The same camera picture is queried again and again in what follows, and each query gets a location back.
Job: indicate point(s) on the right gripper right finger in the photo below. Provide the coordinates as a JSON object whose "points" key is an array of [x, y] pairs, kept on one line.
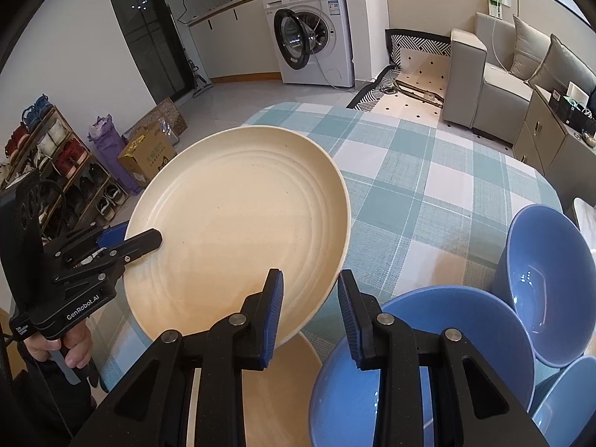
{"points": [[471, 405]]}

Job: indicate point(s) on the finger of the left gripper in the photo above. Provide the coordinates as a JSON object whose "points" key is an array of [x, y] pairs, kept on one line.
{"points": [[121, 253], [112, 235]]}

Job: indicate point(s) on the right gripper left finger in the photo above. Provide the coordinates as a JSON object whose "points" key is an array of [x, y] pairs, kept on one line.
{"points": [[191, 384]]}

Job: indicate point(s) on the light blue bowl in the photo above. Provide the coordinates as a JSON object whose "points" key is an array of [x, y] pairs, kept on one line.
{"points": [[564, 403]]}

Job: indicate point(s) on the cream plate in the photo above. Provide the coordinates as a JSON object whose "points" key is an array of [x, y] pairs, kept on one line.
{"points": [[230, 208], [276, 400]]}

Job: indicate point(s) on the large blue bowl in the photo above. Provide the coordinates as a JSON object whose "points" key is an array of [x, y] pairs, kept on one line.
{"points": [[344, 400]]}

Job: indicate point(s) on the cream plate back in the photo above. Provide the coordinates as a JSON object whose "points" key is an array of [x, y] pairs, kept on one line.
{"points": [[230, 208]]}

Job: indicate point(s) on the blue bowl back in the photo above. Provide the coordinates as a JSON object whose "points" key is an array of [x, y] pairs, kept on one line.
{"points": [[546, 274]]}

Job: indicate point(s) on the kitchen counter cabinets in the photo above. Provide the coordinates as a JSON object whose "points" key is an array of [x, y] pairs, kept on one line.
{"points": [[235, 43]]}

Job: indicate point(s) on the person's left hand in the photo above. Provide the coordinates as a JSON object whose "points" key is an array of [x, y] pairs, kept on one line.
{"points": [[78, 341]]}

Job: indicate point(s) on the wooden shoe rack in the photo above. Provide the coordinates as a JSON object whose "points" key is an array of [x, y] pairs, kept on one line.
{"points": [[76, 190]]}

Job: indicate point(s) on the purple bag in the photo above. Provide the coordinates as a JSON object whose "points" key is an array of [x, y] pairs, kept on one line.
{"points": [[109, 144]]}

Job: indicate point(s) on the cardboard box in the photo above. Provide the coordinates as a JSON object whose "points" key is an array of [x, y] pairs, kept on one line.
{"points": [[146, 154]]}

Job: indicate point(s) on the brown patterned box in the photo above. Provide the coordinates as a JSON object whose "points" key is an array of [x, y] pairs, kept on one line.
{"points": [[165, 112]]}

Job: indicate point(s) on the green checkered tablecloth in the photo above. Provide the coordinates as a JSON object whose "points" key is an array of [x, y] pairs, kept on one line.
{"points": [[428, 208]]}

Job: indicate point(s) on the white marble side table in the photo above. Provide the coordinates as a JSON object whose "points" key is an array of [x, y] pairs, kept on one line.
{"points": [[585, 217]]}

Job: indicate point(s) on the beige bedside cabinet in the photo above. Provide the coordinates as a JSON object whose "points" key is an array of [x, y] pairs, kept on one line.
{"points": [[556, 151]]}

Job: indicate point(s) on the white washing machine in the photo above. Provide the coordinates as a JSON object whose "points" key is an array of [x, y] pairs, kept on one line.
{"points": [[312, 42]]}

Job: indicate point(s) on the black organizer box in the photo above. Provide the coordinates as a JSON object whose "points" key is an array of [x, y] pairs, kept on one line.
{"points": [[571, 107]]}

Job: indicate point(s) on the beige sofa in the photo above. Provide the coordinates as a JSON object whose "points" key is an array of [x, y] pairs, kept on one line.
{"points": [[482, 94]]}

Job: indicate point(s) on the black patterned folded mat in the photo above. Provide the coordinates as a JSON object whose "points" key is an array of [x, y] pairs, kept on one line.
{"points": [[414, 84]]}

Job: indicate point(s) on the grey cushion right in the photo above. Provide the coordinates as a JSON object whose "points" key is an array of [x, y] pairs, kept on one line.
{"points": [[559, 68]]}

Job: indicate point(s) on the grey cushion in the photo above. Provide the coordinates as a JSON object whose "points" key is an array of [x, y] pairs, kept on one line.
{"points": [[559, 68], [530, 48]]}

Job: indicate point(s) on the grey cushion left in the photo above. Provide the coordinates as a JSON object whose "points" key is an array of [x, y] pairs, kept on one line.
{"points": [[530, 48]]}

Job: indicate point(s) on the small plant wall socket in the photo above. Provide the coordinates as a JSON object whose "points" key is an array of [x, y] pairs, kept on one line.
{"points": [[495, 7]]}

